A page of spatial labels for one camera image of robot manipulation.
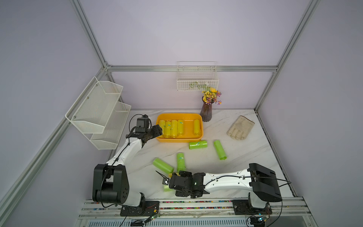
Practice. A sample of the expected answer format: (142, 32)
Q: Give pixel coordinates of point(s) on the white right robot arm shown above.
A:
(260, 182)

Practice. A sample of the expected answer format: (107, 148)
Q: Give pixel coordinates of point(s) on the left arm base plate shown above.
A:
(146, 209)

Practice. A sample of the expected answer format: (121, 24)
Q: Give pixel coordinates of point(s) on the yellow purple artificial flowers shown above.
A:
(211, 96)

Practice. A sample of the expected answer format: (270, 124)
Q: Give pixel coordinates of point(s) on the cream work glove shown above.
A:
(241, 128)

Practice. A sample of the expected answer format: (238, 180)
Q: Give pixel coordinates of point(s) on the light green trash bag roll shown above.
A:
(167, 189)

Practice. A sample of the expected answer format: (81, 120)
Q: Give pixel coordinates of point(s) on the orange plastic storage box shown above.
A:
(188, 135)

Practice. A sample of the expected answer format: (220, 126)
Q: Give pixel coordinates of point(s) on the purple glass vase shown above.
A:
(206, 110)

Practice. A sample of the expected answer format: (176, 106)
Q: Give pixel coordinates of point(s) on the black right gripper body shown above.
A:
(180, 192)

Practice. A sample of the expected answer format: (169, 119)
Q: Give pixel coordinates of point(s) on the aluminium corner frame post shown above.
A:
(302, 24)

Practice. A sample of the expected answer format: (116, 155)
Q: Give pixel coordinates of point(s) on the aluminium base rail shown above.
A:
(197, 208)

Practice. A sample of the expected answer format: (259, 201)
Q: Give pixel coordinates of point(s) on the white wire wall basket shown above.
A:
(197, 75)

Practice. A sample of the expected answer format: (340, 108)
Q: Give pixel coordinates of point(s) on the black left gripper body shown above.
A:
(153, 132)

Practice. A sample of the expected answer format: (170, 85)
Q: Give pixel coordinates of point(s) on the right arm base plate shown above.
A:
(245, 207)

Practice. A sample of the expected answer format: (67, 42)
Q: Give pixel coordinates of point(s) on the white mesh lower shelf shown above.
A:
(110, 138)

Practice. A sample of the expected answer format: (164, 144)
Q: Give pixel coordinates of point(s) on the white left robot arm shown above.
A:
(110, 180)

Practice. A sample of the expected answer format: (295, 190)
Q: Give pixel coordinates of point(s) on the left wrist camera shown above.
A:
(143, 124)

